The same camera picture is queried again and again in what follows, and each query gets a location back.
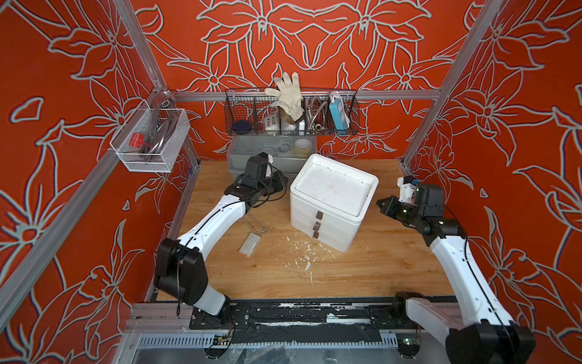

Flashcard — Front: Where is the white power strip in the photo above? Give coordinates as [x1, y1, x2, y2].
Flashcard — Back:
[262, 112, 280, 132]

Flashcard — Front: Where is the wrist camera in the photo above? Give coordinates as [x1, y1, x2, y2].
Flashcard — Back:
[397, 175, 418, 204]
[259, 153, 274, 164]

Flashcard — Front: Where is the white work glove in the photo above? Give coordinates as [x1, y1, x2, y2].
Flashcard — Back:
[265, 72, 304, 122]

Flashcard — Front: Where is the metal wire clip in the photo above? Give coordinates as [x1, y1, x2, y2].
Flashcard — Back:
[241, 214, 268, 236]

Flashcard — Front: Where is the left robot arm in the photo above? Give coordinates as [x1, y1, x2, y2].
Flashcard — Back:
[153, 153, 288, 321]

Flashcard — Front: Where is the black wire wall basket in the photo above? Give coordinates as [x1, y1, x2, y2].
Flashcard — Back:
[224, 88, 362, 137]

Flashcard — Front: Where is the white drawer cabinet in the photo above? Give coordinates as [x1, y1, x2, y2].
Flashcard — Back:
[289, 154, 379, 253]

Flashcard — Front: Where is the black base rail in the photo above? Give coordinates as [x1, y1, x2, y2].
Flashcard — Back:
[189, 297, 422, 344]

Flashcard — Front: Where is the grey plastic bin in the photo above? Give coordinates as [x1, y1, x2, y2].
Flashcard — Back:
[226, 134, 318, 179]

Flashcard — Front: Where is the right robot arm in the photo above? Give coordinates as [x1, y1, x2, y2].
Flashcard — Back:
[377, 176, 536, 363]

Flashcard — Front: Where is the dark blue round lid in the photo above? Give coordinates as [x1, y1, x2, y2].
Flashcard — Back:
[232, 120, 253, 135]

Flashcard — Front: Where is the blue white box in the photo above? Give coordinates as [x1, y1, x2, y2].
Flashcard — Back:
[328, 91, 350, 135]

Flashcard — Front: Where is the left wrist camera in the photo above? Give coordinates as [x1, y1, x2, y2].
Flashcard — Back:
[259, 153, 274, 164]

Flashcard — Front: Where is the small white orange packet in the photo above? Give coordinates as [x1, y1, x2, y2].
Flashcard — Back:
[239, 233, 262, 258]

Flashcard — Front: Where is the white wire wall basket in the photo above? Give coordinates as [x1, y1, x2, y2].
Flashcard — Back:
[110, 101, 189, 173]

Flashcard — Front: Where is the red item in basket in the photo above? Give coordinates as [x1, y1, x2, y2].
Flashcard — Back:
[128, 133, 144, 149]

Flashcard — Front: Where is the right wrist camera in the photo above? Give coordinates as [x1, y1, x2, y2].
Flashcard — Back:
[397, 175, 418, 204]

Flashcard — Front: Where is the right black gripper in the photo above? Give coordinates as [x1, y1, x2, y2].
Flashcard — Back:
[374, 196, 424, 228]

